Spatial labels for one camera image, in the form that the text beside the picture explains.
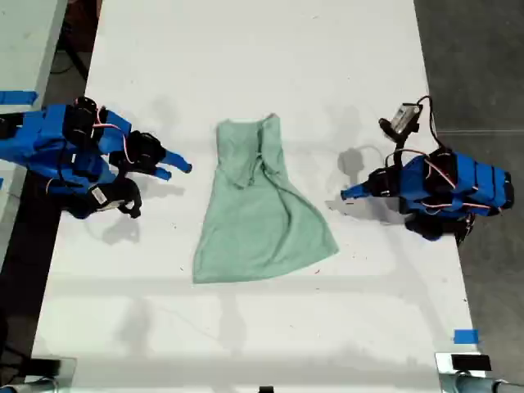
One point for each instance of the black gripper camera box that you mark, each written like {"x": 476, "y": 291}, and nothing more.
{"x": 403, "y": 118}
{"x": 116, "y": 198}

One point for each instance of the blue taped gripper long finger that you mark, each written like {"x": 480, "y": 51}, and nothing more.
{"x": 177, "y": 160}

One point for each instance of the short blue tape strip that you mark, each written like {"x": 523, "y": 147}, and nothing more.
{"x": 466, "y": 336}

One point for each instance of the long blue tape strip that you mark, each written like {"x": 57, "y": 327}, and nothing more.
{"x": 18, "y": 97}

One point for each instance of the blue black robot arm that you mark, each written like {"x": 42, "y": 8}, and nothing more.
{"x": 45, "y": 139}
{"x": 454, "y": 188}

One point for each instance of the pale green t-shirt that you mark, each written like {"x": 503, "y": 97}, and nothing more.
{"x": 249, "y": 229}

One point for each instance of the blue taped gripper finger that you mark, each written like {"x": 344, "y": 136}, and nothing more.
{"x": 353, "y": 195}
{"x": 360, "y": 188}

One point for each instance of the small black edge clip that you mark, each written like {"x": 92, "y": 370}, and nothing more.
{"x": 267, "y": 389}

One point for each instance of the blue taped gripper short finger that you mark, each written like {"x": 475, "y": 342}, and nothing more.
{"x": 163, "y": 173}

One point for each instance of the grey table clamp tube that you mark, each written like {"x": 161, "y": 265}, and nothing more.
{"x": 487, "y": 385}
{"x": 28, "y": 387}

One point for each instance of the black box on metal bracket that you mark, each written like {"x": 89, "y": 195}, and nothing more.
{"x": 470, "y": 362}

